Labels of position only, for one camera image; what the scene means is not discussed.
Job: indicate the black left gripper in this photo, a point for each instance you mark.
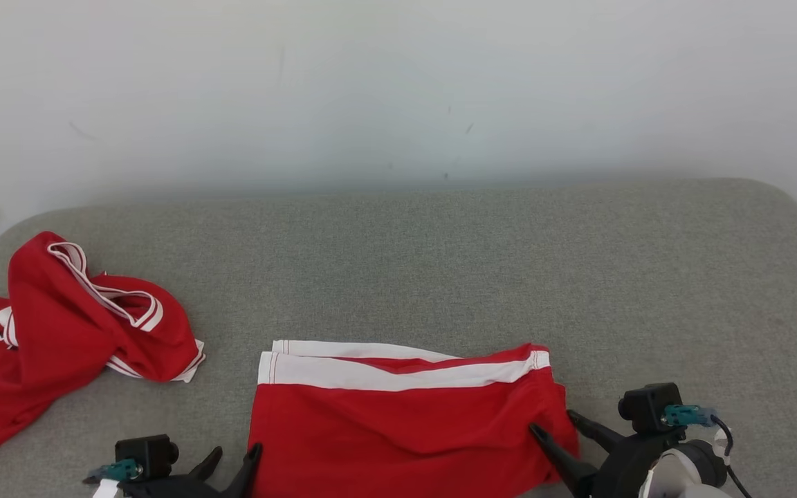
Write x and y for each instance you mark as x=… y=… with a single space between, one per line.
x=163 y=487

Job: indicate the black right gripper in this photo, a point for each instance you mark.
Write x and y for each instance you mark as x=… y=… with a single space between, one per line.
x=627 y=467

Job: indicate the red shorts with white stripe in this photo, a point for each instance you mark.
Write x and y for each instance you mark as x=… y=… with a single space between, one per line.
x=398 y=436

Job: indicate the red Bulls 23 jersey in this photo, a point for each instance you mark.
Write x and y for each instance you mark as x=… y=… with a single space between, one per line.
x=52 y=332

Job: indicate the grey fabric sofa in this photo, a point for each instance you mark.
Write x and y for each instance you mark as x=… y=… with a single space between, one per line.
x=440 y=263

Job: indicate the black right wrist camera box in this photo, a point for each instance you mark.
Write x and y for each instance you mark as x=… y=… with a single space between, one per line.
x=647 y=407

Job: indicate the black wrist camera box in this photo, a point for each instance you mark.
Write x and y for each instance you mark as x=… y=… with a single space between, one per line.
x=647 y=407
x=144 y=455

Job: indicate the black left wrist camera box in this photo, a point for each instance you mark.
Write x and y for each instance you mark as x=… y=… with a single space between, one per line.
x=144 y=455

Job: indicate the teal left camera connector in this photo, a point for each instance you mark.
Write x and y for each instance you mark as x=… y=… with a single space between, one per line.
x=118 y=472

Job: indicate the teal camera connector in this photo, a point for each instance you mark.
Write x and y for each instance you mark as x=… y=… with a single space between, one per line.
x=685 y=415
x=118 y=472

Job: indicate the teal right camera connector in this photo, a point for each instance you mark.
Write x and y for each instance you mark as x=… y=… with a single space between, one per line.
x=685 y=415

